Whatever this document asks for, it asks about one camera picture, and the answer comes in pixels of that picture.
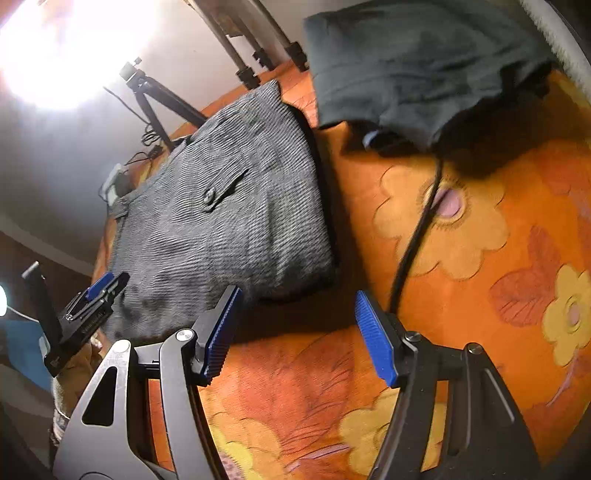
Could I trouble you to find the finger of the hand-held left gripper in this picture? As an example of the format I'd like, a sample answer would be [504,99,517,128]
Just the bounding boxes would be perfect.
[102,272,130,309]
[84,272,115,302]

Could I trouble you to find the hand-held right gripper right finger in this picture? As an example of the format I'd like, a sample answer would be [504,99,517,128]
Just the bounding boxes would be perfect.
[355,290,543,480]

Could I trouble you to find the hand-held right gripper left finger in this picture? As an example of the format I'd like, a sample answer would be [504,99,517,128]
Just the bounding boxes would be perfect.
[53,285,244,480]

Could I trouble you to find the grey shorts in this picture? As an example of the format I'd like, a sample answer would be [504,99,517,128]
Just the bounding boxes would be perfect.
[99,79,339,344]

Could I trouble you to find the person's left forearm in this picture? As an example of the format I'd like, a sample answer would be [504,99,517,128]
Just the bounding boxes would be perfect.
[48,336,108,448]

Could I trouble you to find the blue cloth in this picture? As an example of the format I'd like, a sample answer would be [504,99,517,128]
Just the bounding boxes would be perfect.
[0,318,52,393]

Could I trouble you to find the orange floral blanket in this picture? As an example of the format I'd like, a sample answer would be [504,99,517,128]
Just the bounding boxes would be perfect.
[92,60,591,480]

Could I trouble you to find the white power strip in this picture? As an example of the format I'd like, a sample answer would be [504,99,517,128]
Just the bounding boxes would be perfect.
[102,163,133,205]

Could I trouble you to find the black tripod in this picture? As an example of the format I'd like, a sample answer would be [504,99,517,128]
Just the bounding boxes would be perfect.
[117,57,208,151]

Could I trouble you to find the metal-legged chair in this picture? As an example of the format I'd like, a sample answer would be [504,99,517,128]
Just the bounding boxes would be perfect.
[190,0,309,90]

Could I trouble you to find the dark green garment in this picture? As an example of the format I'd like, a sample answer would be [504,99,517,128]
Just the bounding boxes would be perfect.
[302,0,555,151]

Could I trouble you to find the white fabric edge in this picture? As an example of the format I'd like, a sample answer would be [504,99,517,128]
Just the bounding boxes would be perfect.
[522,0,588,89]

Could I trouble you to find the thin black cable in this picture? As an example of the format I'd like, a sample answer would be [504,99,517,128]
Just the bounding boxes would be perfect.
[103,85,163,168]

